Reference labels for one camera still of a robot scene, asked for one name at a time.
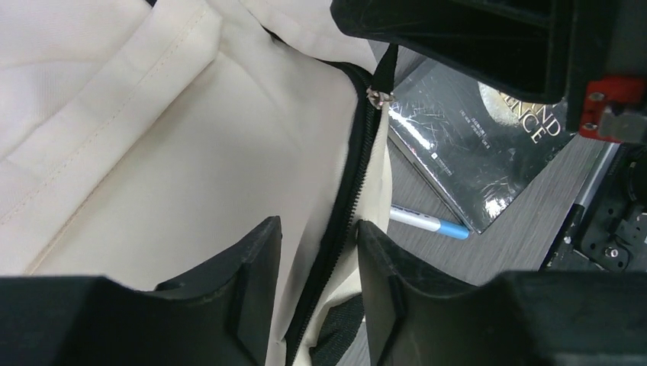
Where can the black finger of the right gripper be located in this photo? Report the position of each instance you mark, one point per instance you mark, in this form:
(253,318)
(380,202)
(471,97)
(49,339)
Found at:
(518,47)

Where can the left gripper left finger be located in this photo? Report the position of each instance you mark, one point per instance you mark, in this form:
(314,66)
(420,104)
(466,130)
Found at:
(217,313)

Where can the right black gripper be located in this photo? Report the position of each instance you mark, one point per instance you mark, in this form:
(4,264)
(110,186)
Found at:
(606,85)

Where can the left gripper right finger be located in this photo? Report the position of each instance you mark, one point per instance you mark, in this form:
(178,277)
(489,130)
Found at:
(418,315)

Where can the cream canvas backpack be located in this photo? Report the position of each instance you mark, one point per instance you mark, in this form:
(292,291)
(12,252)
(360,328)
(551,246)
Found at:
(141,138)

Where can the blue capped white marker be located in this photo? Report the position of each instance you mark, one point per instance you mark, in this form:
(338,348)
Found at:
(428,223)

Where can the black moon cover book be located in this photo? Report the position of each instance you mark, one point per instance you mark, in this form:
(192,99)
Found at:
(475,146)

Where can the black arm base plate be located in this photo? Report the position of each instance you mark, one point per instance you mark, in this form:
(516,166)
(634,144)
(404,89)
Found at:
(605,229)

